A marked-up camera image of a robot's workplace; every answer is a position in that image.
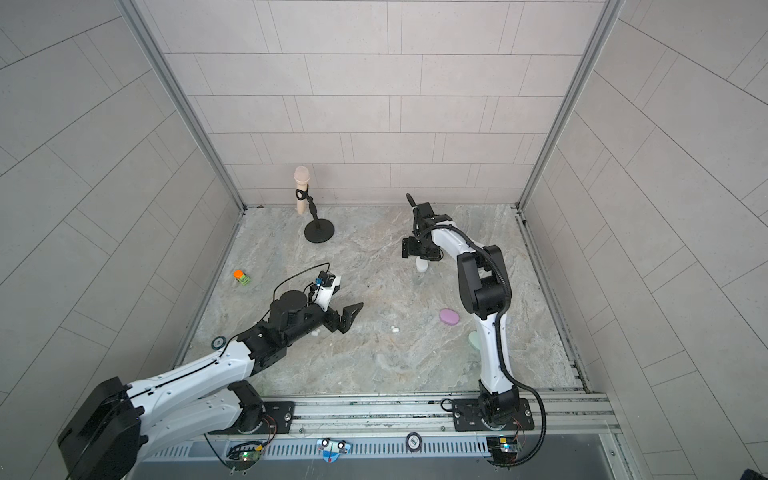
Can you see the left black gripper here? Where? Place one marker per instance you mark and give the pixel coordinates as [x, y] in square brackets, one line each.
[343, 324]

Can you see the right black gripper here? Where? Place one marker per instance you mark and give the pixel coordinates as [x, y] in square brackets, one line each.
[410, 246]

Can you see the white earbud case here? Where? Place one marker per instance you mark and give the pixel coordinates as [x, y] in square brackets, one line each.
[422, 265]

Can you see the purple earbud case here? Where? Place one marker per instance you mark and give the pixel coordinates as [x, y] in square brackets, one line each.
[449, 317]

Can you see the mint green earbud case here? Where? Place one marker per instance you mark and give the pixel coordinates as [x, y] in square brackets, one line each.
[474, 340]

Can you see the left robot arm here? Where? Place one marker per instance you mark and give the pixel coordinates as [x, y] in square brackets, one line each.
[119, 424]

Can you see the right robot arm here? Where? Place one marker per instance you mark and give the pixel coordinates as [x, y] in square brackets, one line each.
[485, 293]

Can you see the black microphone stand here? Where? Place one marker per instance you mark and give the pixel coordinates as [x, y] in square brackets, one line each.
[318, 230]

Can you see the orange green small toy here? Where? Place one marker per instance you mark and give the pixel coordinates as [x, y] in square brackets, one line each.
[241, 277]

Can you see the blue white clip gadget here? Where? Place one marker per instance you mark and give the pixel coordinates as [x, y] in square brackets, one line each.
[331, 450]

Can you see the beige microphone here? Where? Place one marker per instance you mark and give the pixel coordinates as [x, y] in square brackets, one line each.
[301, 178]

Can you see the small black round disc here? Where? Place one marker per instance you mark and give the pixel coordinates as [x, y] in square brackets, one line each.
[413, 442]

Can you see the left green circuit board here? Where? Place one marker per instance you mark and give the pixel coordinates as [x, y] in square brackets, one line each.
[247, 452]

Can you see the green circuit board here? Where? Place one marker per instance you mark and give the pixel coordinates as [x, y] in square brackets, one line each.
[247, 452]
[503, 450]

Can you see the right green circuit board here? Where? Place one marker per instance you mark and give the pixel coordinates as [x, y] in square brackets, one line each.
[503, 450]

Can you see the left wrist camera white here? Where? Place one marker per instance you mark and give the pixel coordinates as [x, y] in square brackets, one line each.
[326, 285]

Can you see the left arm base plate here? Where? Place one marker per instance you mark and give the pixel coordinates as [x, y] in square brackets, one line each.
[269, 419]

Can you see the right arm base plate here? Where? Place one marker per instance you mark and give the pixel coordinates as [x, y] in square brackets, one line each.
[474, 415]

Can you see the aluminium front rail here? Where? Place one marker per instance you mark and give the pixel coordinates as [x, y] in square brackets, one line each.
[347, 417]

